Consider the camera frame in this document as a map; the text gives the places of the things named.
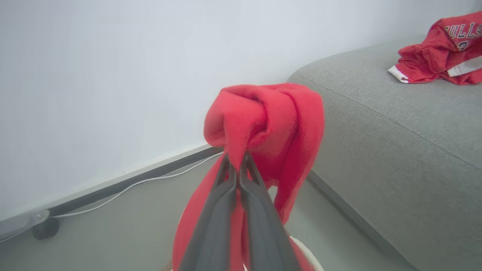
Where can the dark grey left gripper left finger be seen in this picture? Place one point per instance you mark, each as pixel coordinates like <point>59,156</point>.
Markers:
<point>211,229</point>

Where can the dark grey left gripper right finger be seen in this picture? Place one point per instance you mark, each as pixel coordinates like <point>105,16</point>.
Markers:
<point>263,229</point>

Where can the red fleece garment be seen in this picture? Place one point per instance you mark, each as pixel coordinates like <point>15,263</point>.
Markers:
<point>271,128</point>

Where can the grey fabric sofa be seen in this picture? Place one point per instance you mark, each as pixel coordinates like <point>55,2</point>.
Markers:
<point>399,150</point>

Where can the red Bulls jersey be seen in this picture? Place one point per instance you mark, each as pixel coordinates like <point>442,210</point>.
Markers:
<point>440,52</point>

